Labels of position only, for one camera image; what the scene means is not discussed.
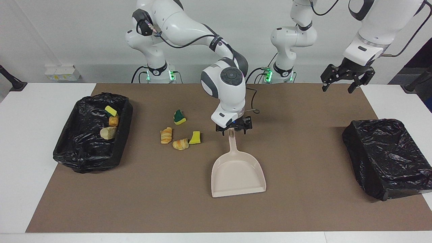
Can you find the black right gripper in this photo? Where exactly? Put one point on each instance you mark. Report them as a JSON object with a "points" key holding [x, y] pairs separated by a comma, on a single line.
{"points": [[238, 123]]}

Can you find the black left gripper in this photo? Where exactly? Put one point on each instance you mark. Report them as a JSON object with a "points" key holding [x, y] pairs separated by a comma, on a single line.
{"points": [[351, 67]]}

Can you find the small yellow sponge wedge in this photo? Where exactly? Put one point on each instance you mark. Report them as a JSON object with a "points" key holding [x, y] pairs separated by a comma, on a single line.
{"points": [[195, 138]]}

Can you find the beige plastic dustpan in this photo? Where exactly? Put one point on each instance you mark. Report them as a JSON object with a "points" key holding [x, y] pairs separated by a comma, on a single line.
{"points": [[238, 175]]}

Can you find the orange striped croissant piece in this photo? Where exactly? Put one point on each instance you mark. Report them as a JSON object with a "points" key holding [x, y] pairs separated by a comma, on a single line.
{"points": [[180, 144], [166, 135]]}

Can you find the green and yellow sponge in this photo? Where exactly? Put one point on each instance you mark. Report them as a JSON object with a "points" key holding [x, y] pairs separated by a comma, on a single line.
{"points": [[179, 117]]}

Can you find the brown bread roll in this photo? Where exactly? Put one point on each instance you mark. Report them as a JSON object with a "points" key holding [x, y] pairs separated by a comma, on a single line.
{"points": [[113, 120]]}

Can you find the notched yellow sponge piece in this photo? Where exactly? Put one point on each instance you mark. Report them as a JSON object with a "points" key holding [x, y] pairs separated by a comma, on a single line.
{"points": [[110, 110]]}

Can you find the pale bread chunk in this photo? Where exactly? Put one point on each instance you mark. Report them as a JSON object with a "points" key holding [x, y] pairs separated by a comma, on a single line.
{"points": [[108, 132]]}

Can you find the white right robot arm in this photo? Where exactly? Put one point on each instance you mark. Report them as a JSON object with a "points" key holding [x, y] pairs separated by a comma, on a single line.
{"points": [[233, 98]]}

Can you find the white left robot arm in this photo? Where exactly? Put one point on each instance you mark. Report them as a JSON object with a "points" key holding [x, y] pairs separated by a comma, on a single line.
{"points": [[368, 33]]}

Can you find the black bag lined bin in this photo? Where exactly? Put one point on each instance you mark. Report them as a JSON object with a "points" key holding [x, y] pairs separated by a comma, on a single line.
{"points": [[388, 152], [84, 141]]}

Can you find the black stand foot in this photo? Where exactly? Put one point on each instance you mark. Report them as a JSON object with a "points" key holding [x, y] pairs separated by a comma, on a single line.
{"points": [[13, 82], [415, 84]]}

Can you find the dark grey cabinet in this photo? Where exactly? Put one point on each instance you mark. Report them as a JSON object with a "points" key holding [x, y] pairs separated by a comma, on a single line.
{"points": [[422, 60]]}

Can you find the brown paper table mat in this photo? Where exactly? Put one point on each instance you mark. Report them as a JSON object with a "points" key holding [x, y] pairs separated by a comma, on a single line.
{"points": [[287, 202]]}

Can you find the white wall socket box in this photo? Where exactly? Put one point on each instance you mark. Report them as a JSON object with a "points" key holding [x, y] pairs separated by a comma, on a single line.
{"points": [[62, 73]]}

